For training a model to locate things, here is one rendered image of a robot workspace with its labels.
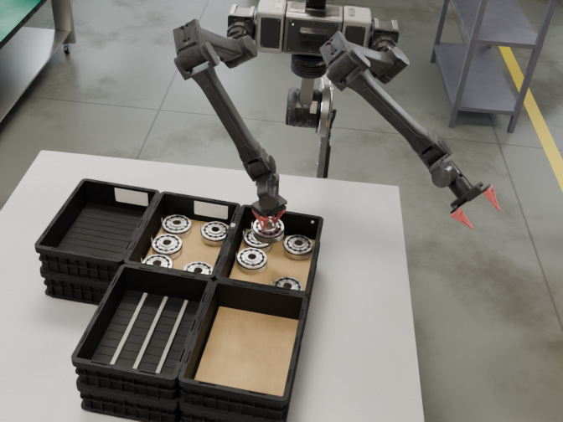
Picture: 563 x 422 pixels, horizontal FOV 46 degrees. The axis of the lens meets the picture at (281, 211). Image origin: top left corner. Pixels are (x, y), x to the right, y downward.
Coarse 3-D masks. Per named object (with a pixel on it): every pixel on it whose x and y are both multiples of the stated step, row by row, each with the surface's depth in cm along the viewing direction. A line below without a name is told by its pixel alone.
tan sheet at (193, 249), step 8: (192, 224) 243; (160, 232) 238; (192, 232) 240; (184, 240) 236; (192, 240) 236; (200, 240) 236; (184, 248) 233; (192, 248) 233; (200, 248) 233; (208, 248) 233; (216, 248) 234; (184, 256) 229; (192, 256) 229; (200, 256) 230; (208, 256) 230; (216, 256) 230; (176, 264) 226; (184, 264) 226
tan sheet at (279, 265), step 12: (312, 240) 241; (276, 252) 234; (276, 264) 229; (288, 264) 230; (300, 264) 230; (240, 276) 223; (252, 276) 224; (264, 276) 224; (276, 276) 225; (300, 276) 225
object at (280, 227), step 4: (268, 216) 222; (256, 220) 220; (280, 220) 221; (256, 224) 219; (276, 224) 219; (280, 224) 220; (256, 228) 218; (260, 228) 218; (276, 228) 218; (280, 228) 218; (256, 232) 216; (260, 232) 216; (264, 232) 216; (268, 232) 216; (272, 232) 216; (276, 232) 217; (280, 232) 216; (264, 236) 215; (268, 236) 215; (272, 236) 215
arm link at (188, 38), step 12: (192, 24) 185; (180, 36) 186; (192, 36) 184; (204, 36) 191; (216, 36) 201; (180, 48) 184; (192, 48) 183; (216, 48) 200; (228, 48) 207; (240, 48) 215; (252, 48) 219; (180, 60) 184; (192, 60) 183; (204, 60) 184; (228, 60) 217
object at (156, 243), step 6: (162, 234) 232; (168, 234) 233; (156, 240) 230; (174, 240) 231; (180, 240) 231; (156, 246) 228; (174, 246) 228; (180, 246) 228; (162, 252) 225; (168, 252) 226; (174, 252) 227
